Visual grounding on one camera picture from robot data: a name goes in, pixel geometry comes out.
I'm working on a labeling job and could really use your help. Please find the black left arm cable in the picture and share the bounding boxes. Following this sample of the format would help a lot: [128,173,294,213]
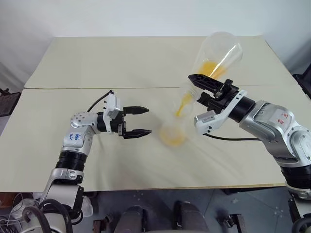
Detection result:
[86,90,115,113]

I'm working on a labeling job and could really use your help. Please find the black equipment box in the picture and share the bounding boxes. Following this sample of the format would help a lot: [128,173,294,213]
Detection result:
[293,72,311,100]

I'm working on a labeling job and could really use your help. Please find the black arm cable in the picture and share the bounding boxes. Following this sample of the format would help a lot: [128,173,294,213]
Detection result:
[86,90,115,113]
[205,130,260,141]

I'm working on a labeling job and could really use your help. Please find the clear bottle with orange residue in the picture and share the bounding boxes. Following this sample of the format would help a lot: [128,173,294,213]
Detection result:
[159,110,189,148]

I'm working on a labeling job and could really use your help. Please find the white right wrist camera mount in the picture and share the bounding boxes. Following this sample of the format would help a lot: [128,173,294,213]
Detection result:
[193,90,248,135]

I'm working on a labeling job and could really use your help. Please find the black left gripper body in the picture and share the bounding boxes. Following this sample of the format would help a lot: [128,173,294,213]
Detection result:
[109,107,128,140]

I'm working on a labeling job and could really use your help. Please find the clear conical flask orange liquid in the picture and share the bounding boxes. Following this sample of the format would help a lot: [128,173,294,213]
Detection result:
[181,31,243,100]

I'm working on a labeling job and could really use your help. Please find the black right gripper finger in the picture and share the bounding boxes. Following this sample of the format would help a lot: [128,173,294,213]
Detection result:
[197,92,214,109]
[188,73,223,95]

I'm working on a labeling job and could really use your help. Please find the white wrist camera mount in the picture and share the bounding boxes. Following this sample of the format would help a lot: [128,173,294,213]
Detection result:
[102,93,122,133]
[193,90,248,135]

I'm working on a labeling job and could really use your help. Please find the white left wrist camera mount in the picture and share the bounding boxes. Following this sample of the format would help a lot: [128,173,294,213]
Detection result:
[102,93,122,133]

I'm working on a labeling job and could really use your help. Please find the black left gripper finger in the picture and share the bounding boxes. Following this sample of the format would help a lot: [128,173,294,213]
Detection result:
[123,105,150,117]
[123,129,153,140]

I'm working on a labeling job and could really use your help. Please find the translucent plastic bag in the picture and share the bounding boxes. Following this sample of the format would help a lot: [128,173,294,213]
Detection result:
[81,193,94,218]

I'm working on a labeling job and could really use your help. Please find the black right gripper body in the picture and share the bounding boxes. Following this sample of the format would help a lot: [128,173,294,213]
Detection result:
[207,79,244,114]

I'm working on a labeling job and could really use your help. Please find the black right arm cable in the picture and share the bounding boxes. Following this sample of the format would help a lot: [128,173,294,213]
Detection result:
[205,130,260,141]

